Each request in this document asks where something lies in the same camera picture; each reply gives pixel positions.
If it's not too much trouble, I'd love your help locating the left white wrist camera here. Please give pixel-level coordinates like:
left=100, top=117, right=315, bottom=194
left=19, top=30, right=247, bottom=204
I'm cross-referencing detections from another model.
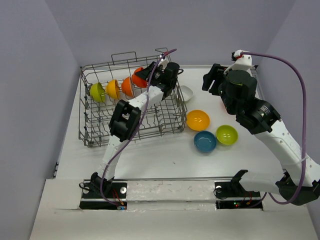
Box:
left=158, top=54, right=169, bottom=69

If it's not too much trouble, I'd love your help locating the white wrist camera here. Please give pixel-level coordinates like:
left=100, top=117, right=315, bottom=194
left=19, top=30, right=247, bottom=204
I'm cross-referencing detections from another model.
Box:
left=158, top=54, right=169, bottom=69
left=224, top=50, right=253, bottom=75

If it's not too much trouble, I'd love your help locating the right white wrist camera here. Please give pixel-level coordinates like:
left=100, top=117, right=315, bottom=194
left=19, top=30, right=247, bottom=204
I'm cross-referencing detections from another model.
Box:
left=224, top=50, right=253, bottom=75

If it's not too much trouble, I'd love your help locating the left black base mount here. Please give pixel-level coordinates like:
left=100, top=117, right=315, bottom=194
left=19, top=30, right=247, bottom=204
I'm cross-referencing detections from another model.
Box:
left=79, top=181, right=128, bottom=210

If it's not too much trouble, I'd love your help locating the lime green bowl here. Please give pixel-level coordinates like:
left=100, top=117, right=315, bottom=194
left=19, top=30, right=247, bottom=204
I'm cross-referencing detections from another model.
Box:
left=216, top=124, right=239, bottom=146
left=89, top=82, right=106, bottom=103

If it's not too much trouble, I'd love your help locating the orange-red bowl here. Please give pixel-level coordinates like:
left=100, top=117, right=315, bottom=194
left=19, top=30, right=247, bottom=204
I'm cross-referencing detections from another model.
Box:
left=220, top=101, right=227, bottom=113
left=131, top=67, right=148, bottom=89

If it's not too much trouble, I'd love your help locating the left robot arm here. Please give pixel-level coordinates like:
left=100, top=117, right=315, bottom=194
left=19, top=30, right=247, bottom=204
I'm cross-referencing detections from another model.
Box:
left=89, top=62, right=181, bottom=198

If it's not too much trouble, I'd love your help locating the square white bowl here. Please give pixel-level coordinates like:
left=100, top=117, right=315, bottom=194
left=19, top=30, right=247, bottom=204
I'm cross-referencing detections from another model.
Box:
left=180, top=85, right=194, bottom=102

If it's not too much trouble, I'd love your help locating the blue bowl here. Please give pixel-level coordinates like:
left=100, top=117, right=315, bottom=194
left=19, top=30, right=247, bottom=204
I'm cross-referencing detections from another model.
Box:
left=193, top=130, right=218, bottom=153

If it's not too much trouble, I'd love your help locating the grey wire dish rack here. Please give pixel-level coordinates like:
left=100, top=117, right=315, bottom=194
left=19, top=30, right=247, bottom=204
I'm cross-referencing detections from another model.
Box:
left=78, top=48, right=187, bottom=148

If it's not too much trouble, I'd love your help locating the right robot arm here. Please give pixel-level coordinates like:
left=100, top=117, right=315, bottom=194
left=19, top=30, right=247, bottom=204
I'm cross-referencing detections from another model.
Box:
left=202, top=63, right=320, bottom=206

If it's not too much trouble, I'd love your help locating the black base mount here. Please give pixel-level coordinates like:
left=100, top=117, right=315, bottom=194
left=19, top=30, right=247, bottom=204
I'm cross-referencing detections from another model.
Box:
left=213, top=181, right=263, bottom=210
left=79, top=181, right=128, bottom=210

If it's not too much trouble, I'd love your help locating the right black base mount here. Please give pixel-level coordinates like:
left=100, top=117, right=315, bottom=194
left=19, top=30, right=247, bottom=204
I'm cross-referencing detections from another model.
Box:
left=213, top=181, right=263, bottom=210

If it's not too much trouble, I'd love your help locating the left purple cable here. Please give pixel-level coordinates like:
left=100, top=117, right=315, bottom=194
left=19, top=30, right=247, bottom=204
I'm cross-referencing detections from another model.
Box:
left=99, top=48, right=178, bottom=205

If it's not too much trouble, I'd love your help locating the metal rail at front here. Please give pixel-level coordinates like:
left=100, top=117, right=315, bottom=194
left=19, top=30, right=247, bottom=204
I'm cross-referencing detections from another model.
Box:
left=114, top=176, right=233, bottom=182

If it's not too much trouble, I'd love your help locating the round white bowl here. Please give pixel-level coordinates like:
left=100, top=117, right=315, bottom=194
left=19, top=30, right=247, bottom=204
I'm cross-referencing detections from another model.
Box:
left=121, top=76, right=135, bottom=98

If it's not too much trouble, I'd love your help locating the yellow bowl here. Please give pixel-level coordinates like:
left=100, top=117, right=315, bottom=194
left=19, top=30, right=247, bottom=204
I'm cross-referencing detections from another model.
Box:
left=186, top=110, right=211, bottom=132
left=105, top=79, right=120, bottom=100

